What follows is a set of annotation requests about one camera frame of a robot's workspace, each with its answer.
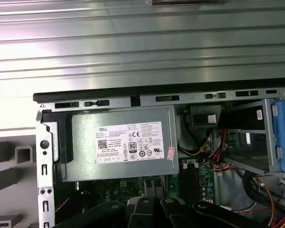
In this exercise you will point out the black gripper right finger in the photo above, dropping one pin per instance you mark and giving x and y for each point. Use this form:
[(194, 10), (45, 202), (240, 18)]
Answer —
[(175, 213)]

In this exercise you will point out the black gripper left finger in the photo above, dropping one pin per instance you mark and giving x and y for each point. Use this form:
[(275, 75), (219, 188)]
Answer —
[(142, 213)]

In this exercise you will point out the green motherboard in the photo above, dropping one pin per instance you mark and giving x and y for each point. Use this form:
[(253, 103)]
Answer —
[(123, 187)]

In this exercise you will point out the black RAM slot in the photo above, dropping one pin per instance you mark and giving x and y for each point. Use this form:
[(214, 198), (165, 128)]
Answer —
[(191, 185), (196, 185)]

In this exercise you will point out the grey power supply unit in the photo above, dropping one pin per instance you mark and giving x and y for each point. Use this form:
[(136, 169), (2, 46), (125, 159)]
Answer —
[(85, 142)]

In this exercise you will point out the black open PC case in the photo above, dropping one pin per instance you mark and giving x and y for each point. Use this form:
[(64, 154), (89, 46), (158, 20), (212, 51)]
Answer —
[(45, 166)]

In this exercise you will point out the grey metal drive cage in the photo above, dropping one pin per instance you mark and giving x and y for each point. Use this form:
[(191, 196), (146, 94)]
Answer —
[(268, 133)]

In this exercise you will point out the grey parts rack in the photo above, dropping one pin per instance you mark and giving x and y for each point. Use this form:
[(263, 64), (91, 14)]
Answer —
[(0, 149)]

